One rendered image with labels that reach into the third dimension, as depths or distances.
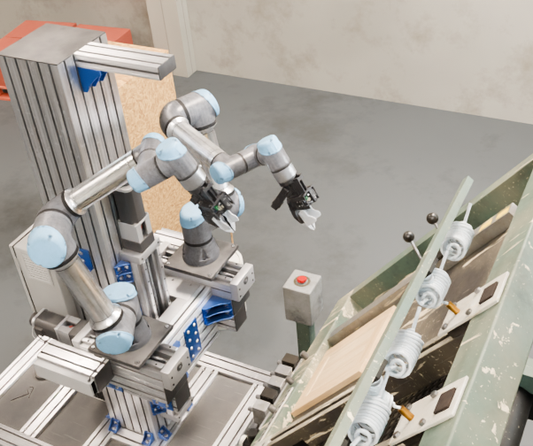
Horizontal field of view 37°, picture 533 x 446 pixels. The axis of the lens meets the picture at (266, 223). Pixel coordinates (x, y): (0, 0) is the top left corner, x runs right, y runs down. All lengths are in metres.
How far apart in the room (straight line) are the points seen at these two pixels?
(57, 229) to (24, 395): 1.70
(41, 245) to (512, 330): 1.38
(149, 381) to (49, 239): 0.76
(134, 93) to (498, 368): 2.95
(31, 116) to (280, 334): 2.08
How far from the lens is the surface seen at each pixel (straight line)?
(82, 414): 3.85
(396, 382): 2.04
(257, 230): 4.99
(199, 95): 2.98
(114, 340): 2.65
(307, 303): 3.16
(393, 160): 5.58
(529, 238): 1.89
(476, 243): 2.45
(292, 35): 6.39
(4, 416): 3.98
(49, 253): 2.44
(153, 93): 4.34
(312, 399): 2.66
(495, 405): 1.57
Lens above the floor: 3.04
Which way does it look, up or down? 37 degrees down
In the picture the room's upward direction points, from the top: 6 degrees counter-clockwise
